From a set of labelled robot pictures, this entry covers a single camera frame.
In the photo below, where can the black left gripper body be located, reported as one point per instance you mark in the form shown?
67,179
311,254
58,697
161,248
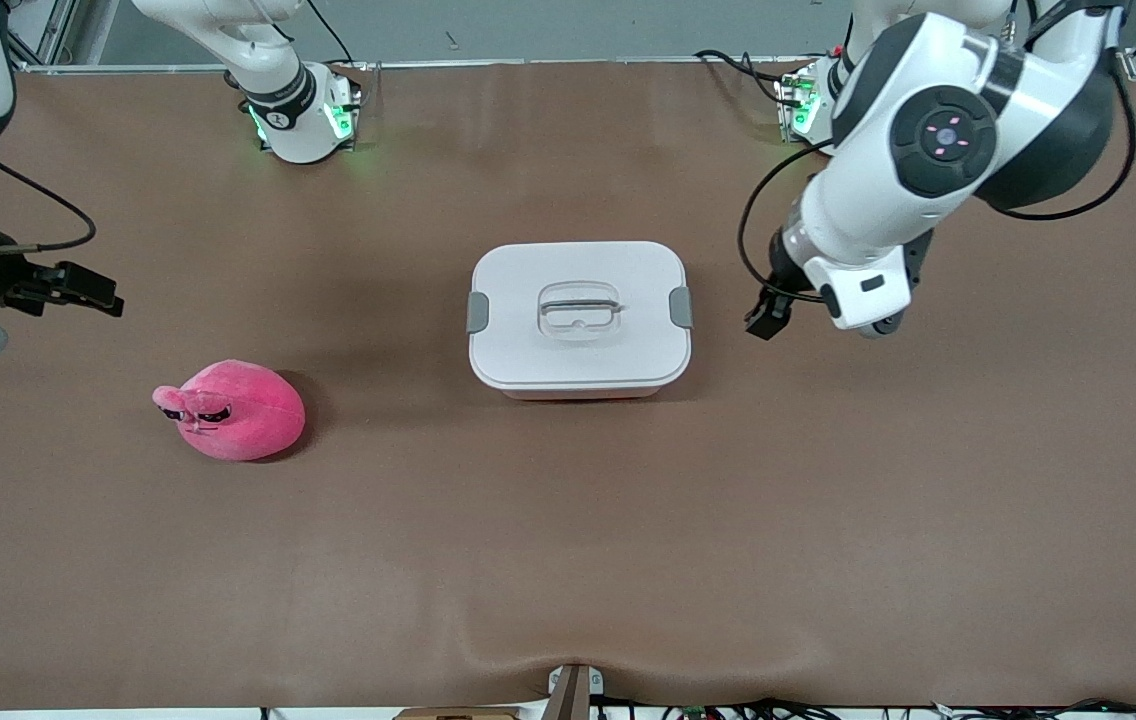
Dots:
782,283

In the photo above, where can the grey lid latch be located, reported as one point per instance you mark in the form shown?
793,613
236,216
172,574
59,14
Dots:
477,312
681,307

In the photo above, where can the pink plush toy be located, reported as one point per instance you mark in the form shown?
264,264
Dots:
248,420

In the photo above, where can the white lidded storage box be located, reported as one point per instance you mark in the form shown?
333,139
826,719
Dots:
528,350

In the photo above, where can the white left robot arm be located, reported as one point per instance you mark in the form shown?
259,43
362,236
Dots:
858,200

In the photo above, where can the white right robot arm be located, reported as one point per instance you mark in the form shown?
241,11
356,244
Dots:
293,130

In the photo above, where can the white storage box base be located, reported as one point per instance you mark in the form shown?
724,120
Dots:
578,395

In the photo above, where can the brown table mat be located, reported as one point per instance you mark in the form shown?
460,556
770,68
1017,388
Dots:
568,550

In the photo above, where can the metal table edge rail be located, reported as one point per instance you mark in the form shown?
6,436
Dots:
528,61

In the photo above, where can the metal table edge bracket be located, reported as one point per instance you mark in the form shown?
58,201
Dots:
573,695

